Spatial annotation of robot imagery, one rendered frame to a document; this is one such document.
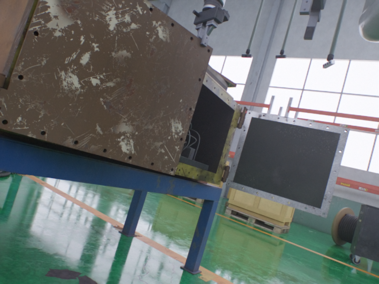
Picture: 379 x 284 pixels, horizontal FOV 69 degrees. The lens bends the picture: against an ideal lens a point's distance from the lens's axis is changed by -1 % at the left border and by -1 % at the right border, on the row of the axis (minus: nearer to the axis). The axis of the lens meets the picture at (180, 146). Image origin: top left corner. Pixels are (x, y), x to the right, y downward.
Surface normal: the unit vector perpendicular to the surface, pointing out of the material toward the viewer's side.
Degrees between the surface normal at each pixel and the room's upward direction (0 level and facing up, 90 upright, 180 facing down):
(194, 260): 90
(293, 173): 90
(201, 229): 90
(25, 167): 90
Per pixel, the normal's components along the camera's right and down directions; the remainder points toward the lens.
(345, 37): -0.53, -0.22
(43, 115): 0.61, 0.14
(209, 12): -0.73, -0.26
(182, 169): 0.79, 0.20
